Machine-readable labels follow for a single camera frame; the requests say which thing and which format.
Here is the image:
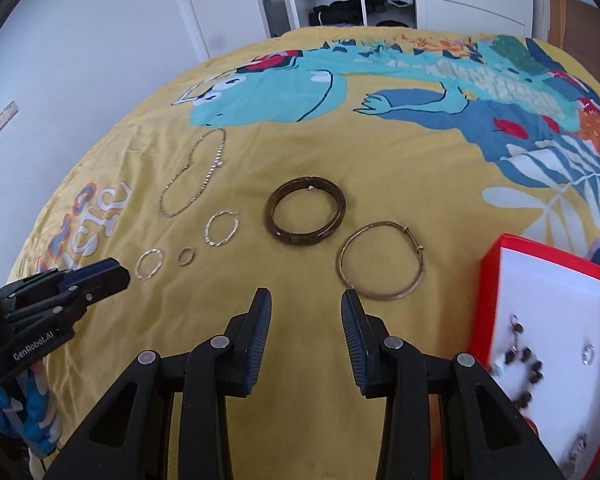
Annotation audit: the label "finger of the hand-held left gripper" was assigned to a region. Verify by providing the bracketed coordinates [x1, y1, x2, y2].
[5, 269, 132, 333]
[0, 257, 127, 307]

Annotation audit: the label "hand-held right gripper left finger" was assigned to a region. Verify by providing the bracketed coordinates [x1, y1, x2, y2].
[42, 287, 273, 480]

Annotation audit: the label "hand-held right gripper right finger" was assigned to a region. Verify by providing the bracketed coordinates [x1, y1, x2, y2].
[341, 289, 566, 480]

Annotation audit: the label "small silver bracelet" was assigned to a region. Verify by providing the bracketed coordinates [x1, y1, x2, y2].
[135, 249, 165, 281]

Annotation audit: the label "thin bronze bangle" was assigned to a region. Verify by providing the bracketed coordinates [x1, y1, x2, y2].
[336, 221, 426, 302]

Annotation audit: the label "silver hoop earring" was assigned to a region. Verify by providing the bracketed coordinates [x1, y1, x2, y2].
[204, 211, 240, 247]

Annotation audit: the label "dark brown thick bangle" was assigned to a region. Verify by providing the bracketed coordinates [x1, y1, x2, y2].
[265, 176, 346, 246]

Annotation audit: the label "silver chain necklace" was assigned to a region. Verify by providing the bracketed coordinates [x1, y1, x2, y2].
[159, 128, 227, 219]

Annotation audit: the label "red jewelry box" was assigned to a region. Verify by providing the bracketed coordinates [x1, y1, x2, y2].
[467, 232, 600, 480]

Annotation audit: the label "yellow dinosaur printed blanket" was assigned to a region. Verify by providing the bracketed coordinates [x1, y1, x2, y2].
[7, 27, 600, 480]

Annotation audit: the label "white door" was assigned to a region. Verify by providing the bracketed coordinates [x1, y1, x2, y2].
[177, 0, 277, 61]

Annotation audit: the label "folded dark clothes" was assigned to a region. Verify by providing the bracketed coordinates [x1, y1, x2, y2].
[311, 0, 387, 26]

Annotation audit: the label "wooden headboard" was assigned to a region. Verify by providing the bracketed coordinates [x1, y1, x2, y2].
[549, 0, 600, 63]

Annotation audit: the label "dark bead bracelet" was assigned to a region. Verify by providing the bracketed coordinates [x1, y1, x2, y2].
[490, 314, 546, 407]

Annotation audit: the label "wall switch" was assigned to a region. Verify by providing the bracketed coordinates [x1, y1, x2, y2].
[0, 101, 19, 134]

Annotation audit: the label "silver chain bracelet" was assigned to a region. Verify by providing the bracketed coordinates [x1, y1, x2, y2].
[562, 434, 588, 476]

